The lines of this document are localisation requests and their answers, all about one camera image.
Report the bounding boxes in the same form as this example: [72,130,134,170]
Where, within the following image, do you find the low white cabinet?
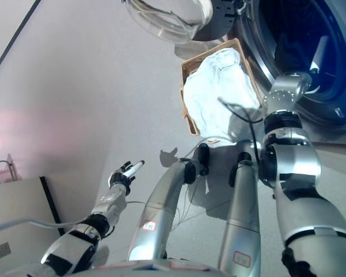
[0,175,66,272]

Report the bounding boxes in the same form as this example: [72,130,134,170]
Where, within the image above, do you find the brown wicker laundry basket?
[179,38,268,136]

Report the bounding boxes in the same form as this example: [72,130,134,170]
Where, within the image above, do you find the white garment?
[183,47,266,145]

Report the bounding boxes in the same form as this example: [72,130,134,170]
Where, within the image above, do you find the thick white cable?
[0,218,90,234]

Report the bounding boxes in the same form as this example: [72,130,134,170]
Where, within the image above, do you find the black left robot foot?
[197,143,210,177]

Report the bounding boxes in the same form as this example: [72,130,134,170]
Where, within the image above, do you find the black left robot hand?
[108,159,145,193]

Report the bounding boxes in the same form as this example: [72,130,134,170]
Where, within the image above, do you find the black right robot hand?
[304,36,329,76]

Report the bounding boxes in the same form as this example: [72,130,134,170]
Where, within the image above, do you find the silver robot legs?
[126,160,197,262]

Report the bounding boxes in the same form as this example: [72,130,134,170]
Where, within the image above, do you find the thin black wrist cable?
[217,97,263,168]

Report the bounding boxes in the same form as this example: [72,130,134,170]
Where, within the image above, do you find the round glass washer door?
[123,0,214,44]

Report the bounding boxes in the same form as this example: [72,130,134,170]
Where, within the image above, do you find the grey front-load washing machine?
[210,0,346,145]

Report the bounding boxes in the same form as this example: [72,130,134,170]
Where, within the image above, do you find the black garment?
[275,28,314,73]

